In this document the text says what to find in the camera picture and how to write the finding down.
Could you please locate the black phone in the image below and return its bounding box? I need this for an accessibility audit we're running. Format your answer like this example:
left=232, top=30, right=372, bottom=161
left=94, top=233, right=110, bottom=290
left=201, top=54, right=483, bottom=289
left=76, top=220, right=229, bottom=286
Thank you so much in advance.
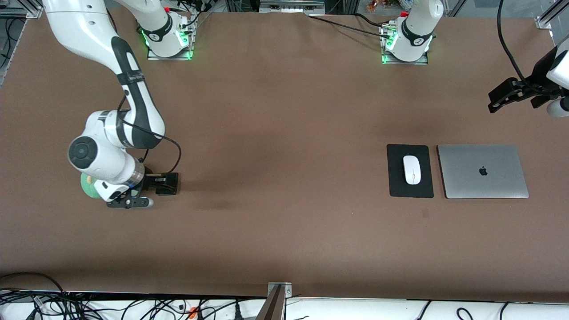
left=155, top=172, right=180, bottom=196

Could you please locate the white computer mouse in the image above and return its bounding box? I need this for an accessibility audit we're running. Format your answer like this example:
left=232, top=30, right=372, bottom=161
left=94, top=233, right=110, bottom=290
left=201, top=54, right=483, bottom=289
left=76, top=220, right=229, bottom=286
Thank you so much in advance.
left=403, top=155, right=422, bottom=185

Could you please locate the black mouse pad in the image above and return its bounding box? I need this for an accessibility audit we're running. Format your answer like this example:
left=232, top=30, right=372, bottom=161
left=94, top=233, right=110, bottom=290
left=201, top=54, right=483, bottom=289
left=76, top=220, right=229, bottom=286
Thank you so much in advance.
left=386, top=144, right=434, bottom=199

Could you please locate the green dinosaur plush toy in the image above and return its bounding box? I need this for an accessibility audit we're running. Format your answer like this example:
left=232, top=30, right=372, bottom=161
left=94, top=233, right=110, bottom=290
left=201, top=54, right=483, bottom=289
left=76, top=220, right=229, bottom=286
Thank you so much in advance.
left=80, top=172, right=106, bottom=199

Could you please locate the silver laptop with apple logo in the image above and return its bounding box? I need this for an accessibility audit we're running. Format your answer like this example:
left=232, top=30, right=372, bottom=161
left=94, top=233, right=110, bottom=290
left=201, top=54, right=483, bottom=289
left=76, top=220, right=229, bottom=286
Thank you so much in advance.
left=437, top=144, right=530, bottom=200

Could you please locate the grey electronics box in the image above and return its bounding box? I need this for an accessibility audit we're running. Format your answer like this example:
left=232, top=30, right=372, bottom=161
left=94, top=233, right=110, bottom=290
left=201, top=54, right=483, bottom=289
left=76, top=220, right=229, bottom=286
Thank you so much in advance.
left=259, top=0, right=325, bottom=13

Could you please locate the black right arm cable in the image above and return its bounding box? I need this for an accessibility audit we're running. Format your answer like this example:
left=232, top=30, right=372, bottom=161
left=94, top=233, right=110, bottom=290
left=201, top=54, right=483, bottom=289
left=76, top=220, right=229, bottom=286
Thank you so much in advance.
left=117, top=95, right=182, bottom=176

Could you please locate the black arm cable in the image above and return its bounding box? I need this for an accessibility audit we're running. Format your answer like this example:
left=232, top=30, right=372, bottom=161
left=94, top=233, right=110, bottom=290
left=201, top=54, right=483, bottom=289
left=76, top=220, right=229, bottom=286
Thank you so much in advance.
left=117, top=95, right=182, bottom=176
left=497, top=0, right=535, bottom=85

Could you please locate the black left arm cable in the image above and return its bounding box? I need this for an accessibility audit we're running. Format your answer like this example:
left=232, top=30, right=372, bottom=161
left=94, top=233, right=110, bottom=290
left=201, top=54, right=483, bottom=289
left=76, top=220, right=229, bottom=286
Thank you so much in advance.
left=497, top=0, right=535, bottom=85

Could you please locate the aluminium frame corner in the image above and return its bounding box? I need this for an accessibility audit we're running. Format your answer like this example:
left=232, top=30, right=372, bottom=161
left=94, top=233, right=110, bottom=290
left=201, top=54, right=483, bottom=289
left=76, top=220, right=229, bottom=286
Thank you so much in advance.
left=535, top=0, right=569, bottom=30
left=0, top=0, right=43, bottom=19

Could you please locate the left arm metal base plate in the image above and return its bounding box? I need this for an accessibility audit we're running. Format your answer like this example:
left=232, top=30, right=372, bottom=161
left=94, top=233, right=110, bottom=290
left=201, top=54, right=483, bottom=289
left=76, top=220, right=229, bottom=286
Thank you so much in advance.
left=381, top=22, right=429, bottom=65

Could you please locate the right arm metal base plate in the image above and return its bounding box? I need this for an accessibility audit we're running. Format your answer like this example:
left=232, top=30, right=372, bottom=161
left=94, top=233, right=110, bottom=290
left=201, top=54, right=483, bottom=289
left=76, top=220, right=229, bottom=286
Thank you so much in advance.
left=147, top=18, right=196, bottom=61

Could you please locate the black looped floor cable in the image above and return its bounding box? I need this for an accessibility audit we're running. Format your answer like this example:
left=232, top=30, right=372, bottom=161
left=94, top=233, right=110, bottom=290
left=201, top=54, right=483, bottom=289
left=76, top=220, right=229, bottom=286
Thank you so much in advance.
left=0, top=272, right=68, bottom=308

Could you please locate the black base power cable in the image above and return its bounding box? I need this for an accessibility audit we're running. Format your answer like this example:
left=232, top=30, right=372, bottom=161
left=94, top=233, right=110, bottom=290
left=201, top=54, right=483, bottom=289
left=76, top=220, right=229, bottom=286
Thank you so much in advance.
left=354, top=12, right=392, bottom=29
left=308, top=16, right=394, bottom=40

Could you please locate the small metal table bracket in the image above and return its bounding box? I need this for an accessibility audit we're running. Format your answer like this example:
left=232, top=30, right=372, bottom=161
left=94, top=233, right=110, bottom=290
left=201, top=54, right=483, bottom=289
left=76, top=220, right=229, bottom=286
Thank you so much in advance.
left=267, top=282, right=293, bottom=298

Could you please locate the aluminium profile post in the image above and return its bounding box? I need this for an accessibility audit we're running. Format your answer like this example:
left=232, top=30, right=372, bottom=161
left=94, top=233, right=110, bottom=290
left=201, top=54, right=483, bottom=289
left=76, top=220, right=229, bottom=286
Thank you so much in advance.
left=256, top=285, right=285, bottom=320

